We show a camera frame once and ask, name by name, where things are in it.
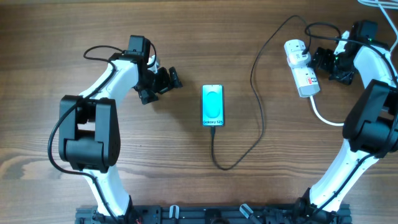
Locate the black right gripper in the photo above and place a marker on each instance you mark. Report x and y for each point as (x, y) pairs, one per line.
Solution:
(346, 76)

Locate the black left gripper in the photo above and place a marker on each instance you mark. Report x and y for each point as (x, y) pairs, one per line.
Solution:
(165, 85)

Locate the teal screen smartphone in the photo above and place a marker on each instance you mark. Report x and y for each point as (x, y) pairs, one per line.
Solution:
(212, 105)

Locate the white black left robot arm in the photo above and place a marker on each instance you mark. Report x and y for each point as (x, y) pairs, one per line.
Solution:
(88, 127)

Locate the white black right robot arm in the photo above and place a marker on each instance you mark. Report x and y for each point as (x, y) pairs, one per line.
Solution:
(369, 130)

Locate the white power strip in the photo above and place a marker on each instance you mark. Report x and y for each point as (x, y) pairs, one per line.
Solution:
(305, 79)

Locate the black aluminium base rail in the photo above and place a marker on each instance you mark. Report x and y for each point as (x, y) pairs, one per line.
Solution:
(278, 213)

